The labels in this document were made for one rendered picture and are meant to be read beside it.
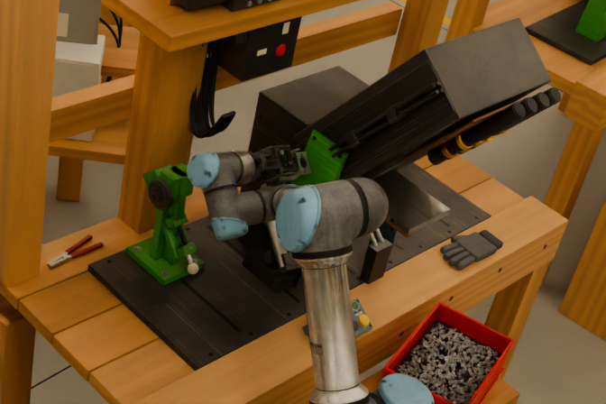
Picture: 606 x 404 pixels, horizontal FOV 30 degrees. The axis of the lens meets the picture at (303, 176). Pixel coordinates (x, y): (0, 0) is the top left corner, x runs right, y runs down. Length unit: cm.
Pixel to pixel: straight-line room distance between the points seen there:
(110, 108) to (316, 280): 85
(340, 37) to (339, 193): 120
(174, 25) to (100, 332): 72
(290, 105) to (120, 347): 75
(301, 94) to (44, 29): 81
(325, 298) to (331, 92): 96
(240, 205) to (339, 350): 47
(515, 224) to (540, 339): 116
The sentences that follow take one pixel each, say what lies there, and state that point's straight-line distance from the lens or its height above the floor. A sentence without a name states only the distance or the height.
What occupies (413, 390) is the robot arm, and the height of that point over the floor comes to 116.
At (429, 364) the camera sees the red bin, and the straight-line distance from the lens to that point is 274.
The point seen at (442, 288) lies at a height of 90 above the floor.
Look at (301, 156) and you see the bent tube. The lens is 272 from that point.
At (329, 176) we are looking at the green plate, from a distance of 270.
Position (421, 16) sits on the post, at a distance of 340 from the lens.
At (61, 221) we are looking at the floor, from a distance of 439.
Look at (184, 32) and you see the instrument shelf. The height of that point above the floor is 154.
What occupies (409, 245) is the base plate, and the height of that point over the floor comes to 90.
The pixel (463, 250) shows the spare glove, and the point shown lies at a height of 92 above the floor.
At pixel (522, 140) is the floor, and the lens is 556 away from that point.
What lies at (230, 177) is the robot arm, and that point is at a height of 129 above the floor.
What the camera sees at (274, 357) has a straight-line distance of 263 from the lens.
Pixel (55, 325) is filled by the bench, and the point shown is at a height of 88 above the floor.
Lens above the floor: 269
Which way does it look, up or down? 34 degrees down
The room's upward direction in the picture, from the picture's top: 13 degrees clockwise
